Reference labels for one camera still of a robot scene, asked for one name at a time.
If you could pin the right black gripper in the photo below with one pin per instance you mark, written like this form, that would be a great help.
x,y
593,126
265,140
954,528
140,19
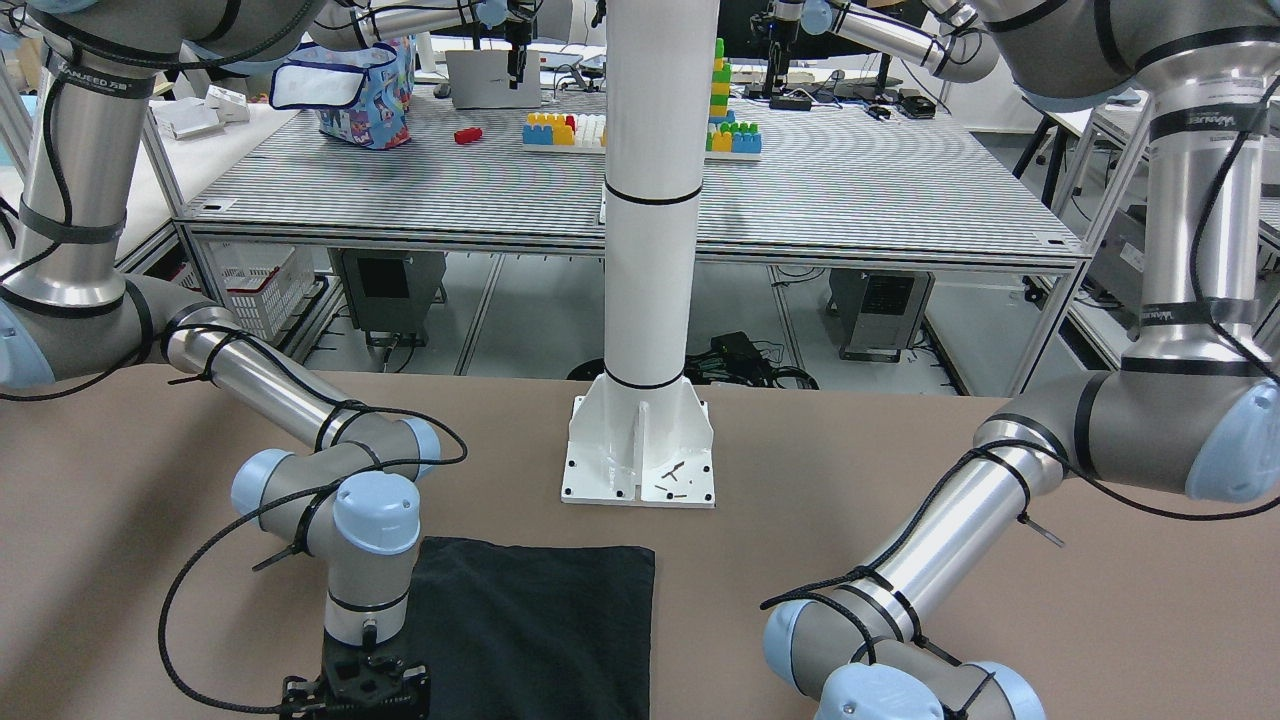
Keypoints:
x,y
297,692

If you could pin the black printed t-shirt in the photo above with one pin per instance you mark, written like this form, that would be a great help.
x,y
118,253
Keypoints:
x,y
512,632

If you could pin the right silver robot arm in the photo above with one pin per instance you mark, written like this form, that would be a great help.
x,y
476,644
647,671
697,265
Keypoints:
x,y
353,502

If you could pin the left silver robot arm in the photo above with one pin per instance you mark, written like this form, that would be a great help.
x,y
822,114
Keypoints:
x,y
1191,410

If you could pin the white central pillar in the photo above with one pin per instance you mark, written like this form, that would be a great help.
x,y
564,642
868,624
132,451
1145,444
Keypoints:
x,y
641,435

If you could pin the red toy block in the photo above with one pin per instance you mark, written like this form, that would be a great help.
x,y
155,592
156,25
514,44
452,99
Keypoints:
x,y
468,135

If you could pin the colourful patterned bag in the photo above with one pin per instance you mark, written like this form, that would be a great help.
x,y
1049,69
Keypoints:
x,y
362,97

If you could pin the grey striped back table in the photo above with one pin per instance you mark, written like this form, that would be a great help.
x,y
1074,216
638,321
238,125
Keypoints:
x,y
832,189

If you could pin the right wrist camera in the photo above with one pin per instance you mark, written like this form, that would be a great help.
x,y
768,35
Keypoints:
x,y
303,698

